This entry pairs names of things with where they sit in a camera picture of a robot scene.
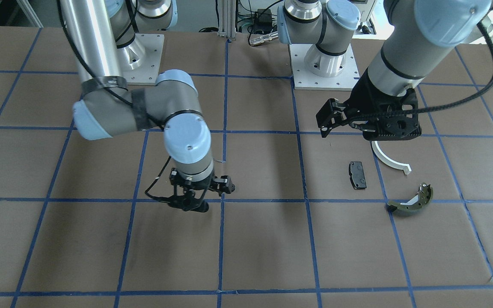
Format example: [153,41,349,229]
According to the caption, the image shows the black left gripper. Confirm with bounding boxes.
[316,77,418,138]

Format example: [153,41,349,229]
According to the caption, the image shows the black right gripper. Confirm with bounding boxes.
[168,168,235,213]

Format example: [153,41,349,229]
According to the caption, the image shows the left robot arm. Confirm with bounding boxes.
[276,0,493,141]

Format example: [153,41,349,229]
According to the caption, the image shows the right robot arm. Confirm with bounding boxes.
[56,0,235,213]

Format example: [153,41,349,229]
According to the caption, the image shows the black brake pad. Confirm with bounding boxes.
[348,161,367,190]

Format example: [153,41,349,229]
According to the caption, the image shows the white curved plastic part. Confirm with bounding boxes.
[371,141,412,175]

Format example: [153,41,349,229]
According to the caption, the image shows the olive brake shoe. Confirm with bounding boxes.
[385,183,433,216]

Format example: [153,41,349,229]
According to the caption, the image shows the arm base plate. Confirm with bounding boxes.
[289,44,360,91]
[117,34,165,86]

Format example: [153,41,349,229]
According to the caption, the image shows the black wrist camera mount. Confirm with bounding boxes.
[362,89,422,142]

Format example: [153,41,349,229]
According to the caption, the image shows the aluminium frame post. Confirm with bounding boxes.
[216,0,238,41]

